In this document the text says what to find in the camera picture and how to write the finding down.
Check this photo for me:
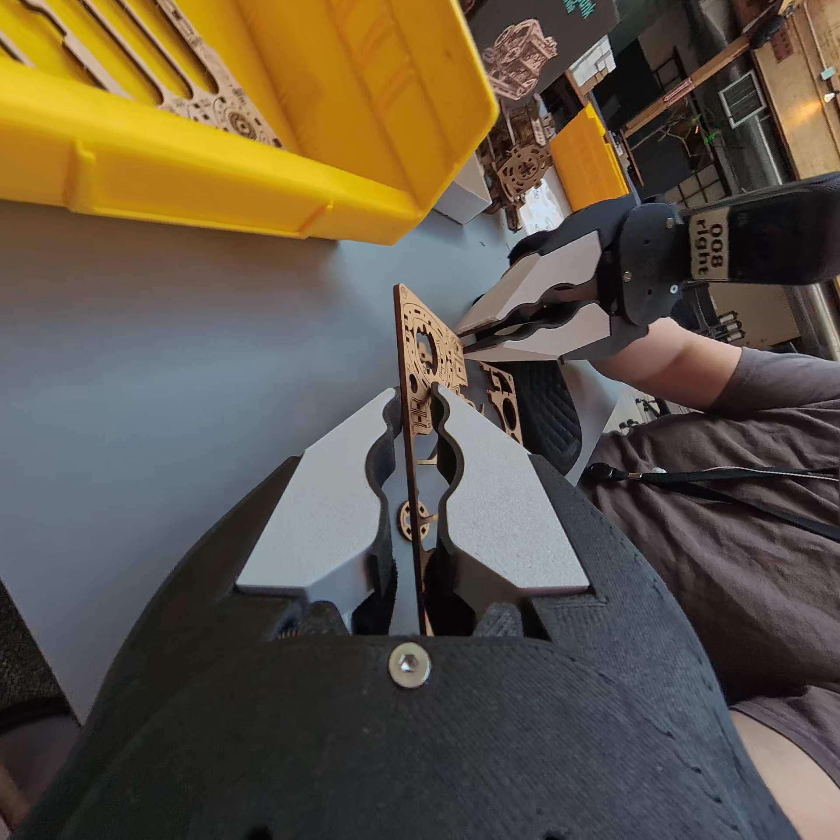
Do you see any laser-cut wooden parts sheet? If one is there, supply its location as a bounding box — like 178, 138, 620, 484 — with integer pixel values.
392, 283, 471, 637
0, 0, 284, 151

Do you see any black textured pad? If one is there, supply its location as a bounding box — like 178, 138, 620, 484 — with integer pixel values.
511, 360, 584, 475

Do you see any white cardboard box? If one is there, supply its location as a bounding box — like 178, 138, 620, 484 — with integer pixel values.
433, 152, 494, 226

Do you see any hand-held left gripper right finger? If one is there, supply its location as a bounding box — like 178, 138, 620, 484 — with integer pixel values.
428, 382, 592, 614

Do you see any person's left forearm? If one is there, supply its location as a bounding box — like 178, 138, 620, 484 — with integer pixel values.
730, 712, 840, 840

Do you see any wall vent grille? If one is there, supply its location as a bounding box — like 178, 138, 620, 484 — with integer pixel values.
717, 69, 767, 130

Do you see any small wooden model part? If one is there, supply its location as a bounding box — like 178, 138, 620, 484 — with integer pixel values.
478, 360, 525, 448

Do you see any person's right forearm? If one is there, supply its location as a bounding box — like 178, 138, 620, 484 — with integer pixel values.
591, 317, 746, 413

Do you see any yellow plastic bin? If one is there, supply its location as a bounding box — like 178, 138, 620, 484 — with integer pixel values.
549, 103, 632, 213
0, 0, 501, 247

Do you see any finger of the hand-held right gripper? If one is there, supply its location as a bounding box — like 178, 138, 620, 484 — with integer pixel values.
455, 230, 606, 337
461, 302, 616, 362

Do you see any assembled wooden model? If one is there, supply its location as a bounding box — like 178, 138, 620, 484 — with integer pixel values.
478, 98, 559, 232

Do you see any black model kit box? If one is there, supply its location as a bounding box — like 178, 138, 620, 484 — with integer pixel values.
462, 0, 621, 110

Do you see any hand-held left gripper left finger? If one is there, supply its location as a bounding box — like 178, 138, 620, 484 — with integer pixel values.
235, 387, 400, 618

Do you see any black lanyard strap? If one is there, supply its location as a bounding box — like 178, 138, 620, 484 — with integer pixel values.
583, 461, 840, 544

